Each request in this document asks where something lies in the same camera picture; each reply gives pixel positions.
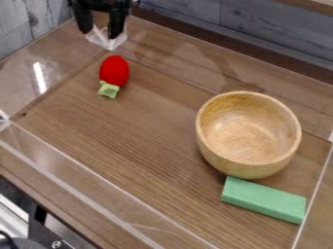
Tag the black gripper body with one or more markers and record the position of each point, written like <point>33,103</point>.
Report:
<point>104,6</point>

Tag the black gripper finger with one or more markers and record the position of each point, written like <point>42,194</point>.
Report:
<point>116,22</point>
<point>82,17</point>

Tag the red felt strawberry toy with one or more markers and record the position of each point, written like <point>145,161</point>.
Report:
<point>113,73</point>

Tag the light wooden bowl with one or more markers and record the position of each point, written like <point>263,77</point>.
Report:
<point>247,133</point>

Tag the green rectangular sponge block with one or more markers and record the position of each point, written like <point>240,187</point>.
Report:
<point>264,200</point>

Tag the clear acrylic corner bracket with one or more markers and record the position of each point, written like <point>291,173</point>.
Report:
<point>97,37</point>

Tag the clear acrylic front wall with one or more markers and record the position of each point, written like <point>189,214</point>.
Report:
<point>104,213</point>

